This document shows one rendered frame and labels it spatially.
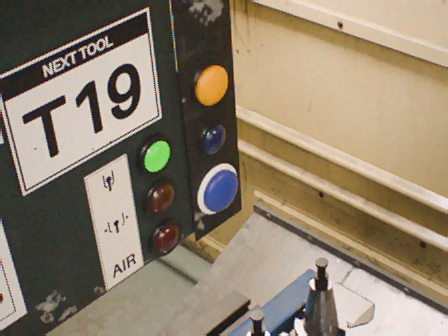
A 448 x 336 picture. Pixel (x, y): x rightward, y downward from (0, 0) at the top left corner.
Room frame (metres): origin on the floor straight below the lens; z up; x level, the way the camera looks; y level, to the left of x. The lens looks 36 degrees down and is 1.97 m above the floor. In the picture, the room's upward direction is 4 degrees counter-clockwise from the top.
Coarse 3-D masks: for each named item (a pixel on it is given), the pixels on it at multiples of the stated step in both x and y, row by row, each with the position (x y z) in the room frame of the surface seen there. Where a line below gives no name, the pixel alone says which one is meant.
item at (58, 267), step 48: (0, 0) 0.35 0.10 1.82; (48, 0) 0.37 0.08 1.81; (96, 0) 0.39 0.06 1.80; (144, 0) 0.41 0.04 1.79; (0, 48) 0.35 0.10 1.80; (48, 48) 0.37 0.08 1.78; (0, 144) 0.34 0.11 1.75; (0, 192) 0.34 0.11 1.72; (48, 192) 0.35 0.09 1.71; (144, 192) 0.40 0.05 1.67; (48, 240) 0.35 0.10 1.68; (144, 240) 0.39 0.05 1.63; (48, 288) 0.35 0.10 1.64; (96, 288) 0.37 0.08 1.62
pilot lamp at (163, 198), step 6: (162, 186) 0.40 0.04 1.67; (168, 186) 0.41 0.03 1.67; (156, 192) 0.40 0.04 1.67; (162, 192) 0.40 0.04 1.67; (168, 192) 0.40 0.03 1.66; (174, 192) 0.41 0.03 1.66; (156, 198) 0.40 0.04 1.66; (162, 198) 0.40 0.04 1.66; (168, 198) 0.40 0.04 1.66; (156, 204) 0.40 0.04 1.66; (162, 204) 0.40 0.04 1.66; (168, 204) 0.40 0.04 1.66; (156, 210) 0.40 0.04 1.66; (162, 210) 0.40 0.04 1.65
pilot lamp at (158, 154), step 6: (156, 144) 0.40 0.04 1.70; (162, 144) 0.40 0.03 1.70; (150, 150) 0.40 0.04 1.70; (156, 150) 0.40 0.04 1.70; (162, 150) 0.40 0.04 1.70; (168, 150) 0.41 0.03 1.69; (150, 156) 0.40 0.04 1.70; (156, 156) 0.40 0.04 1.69; (162, 156) 0.40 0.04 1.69; (168, 156) 0.41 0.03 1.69; (150, 162) 0.40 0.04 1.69; (156, 162) 0.40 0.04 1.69; (162, 162) 0.40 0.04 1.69; (150, 168) 0.40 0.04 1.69; (156, 168) 0.40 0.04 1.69
